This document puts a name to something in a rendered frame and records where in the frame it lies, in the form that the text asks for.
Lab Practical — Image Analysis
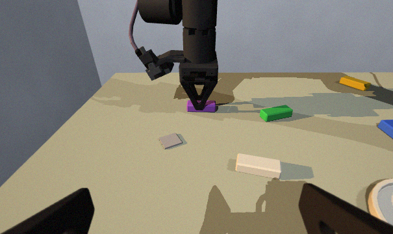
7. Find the beige rectangular block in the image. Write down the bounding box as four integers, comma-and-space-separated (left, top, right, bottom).
235, 153, 282, 179

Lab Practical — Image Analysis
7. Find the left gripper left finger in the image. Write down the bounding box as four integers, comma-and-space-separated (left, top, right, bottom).
1, 188, 95, 234

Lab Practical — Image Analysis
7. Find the purple block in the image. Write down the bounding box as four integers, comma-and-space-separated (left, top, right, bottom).
186, 100, 216, 112

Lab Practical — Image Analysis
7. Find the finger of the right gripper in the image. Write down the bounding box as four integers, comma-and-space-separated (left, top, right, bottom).
179, 76, 218, 110
190, 71, 207, 100

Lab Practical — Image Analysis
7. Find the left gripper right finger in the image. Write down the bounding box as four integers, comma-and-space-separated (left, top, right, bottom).
298, 183, 393, 234

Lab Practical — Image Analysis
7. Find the yellow rectangular block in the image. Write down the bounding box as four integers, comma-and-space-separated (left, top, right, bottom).
340, 76, 371, 91

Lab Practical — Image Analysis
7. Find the grey flat square tile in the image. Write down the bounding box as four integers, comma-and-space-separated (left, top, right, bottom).
159, 133, 182, 149

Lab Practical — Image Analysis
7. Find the cream round saucer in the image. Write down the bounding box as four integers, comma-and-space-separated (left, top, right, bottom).
368, 178, 393, 225

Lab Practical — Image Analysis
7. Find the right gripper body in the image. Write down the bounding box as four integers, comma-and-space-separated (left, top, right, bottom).
139, 27, 218, 80

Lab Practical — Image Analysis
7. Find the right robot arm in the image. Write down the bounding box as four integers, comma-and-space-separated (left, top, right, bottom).
138, 0, 218, 81

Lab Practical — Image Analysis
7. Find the green rectangular block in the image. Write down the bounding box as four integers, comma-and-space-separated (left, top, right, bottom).
260, 105, 293, 122

